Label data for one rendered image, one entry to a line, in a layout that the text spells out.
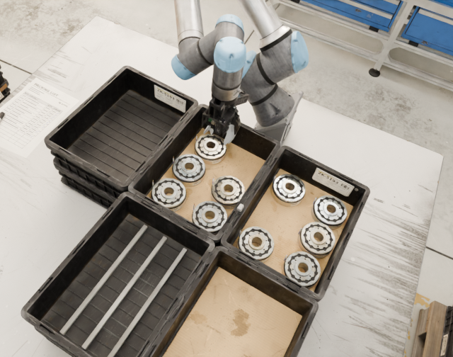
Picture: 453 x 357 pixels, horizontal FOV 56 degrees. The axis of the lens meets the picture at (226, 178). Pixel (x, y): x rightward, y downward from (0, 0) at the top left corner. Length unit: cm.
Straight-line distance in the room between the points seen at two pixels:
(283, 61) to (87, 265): 84
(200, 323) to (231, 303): 10
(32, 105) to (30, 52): 134
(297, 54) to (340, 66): 178
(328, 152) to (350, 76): 149
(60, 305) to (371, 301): 91
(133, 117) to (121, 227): 41
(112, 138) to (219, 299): 63
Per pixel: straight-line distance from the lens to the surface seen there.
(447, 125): 312
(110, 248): 125
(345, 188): 135
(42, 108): 176
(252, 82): 144
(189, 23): 125
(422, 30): 299
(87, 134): 147
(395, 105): 305
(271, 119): 149
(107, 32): 203
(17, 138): 168
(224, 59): 103
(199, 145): 138
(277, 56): 140
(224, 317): 117
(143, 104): 154
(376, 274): 148
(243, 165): 139
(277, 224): 130
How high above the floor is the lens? 196
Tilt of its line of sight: 56 degrees down
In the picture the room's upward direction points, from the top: 11 degrees clockwise
